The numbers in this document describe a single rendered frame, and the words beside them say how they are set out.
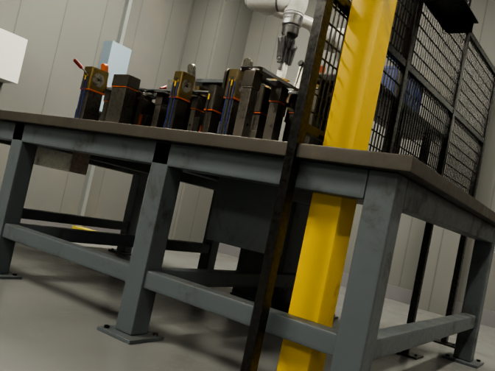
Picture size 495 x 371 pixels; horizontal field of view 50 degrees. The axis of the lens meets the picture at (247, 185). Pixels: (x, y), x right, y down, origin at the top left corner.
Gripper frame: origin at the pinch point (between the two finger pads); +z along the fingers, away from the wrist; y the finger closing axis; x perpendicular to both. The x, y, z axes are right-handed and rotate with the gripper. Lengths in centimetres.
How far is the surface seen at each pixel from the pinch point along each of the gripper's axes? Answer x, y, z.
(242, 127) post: 17, 40, 34
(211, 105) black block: -18.0, 20.5, 22.1
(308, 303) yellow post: 64, 53, 85
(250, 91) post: 17.5, 40.0, 21.0
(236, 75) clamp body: -3.8, 25.0, 10.2
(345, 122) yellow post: 64, 53, 33
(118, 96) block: -80, 21, 20
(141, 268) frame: 6, 63, 89
